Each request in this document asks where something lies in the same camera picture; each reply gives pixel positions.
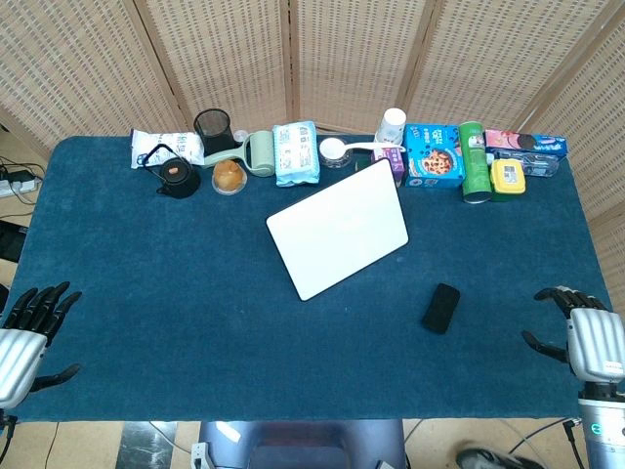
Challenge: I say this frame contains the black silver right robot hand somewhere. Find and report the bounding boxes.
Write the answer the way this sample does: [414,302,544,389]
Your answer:
[521,286,625,383]

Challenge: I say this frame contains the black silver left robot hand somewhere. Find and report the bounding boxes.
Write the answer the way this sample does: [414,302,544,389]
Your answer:
[0,281,83,411]

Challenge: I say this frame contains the black rectangular sponge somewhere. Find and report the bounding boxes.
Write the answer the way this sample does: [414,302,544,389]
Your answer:
[422,282,462,335]

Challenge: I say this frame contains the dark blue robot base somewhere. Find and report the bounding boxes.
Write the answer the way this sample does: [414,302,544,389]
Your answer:
[198,419,406,469]

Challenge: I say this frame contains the white dry-erase board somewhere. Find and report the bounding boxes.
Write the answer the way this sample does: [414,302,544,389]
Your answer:
[266,158,410,302]

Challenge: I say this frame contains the grey sneaker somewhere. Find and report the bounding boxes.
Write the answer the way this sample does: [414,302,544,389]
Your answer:
[456,447,551,469]

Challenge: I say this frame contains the white power strip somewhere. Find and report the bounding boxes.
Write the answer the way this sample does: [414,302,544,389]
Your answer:
[0,177,43,197]

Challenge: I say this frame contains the blue felt table cover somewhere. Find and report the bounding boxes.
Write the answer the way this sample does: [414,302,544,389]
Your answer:
[8,134,617,424]

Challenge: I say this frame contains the green container yellow lid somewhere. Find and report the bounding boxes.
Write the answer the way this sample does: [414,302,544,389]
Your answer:
[489,158,528,202]

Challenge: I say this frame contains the pink blue biscuit box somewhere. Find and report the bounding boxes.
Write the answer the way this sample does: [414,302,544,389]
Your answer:
[483,129,570,158]

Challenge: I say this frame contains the green chips can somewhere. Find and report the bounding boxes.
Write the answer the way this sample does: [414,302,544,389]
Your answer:
[458,120,493,204]

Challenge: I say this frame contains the black cast iron teapot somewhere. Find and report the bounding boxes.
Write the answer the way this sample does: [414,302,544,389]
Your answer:
[143,144,202,200]

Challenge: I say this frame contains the white snack bag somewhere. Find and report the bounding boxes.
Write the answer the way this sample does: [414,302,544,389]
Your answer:
[130,128,206,171]

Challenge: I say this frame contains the blue cookie box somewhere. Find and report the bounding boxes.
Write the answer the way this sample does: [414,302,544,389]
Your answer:
[403,123,465,191]

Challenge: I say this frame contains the small purple carton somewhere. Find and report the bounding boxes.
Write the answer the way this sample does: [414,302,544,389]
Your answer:
[371,146,406,187]

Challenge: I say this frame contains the orange fruit jelly cup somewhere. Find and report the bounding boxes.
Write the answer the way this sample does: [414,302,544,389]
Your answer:
[211,159,246,196]

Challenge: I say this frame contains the black mesh pen holder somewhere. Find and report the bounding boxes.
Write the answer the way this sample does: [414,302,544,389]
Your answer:
[193,108,235,157]

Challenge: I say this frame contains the white plastic bottle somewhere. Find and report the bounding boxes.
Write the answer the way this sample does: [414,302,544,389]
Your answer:
[375,107,408,147]

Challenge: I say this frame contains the pale green lint roller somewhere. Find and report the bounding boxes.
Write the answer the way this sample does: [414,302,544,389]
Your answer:
[202,130,275,178]

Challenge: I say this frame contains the white plastic scoop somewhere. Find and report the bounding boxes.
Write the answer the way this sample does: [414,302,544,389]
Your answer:
[318,138,406,170]

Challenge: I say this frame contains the light blue wet wipes pack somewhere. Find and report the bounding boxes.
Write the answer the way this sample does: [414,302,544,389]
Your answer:
[271,120,321,188]

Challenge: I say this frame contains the woven bamboo folding screen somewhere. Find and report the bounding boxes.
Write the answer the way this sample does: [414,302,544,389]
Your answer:
[0,0,625,304]

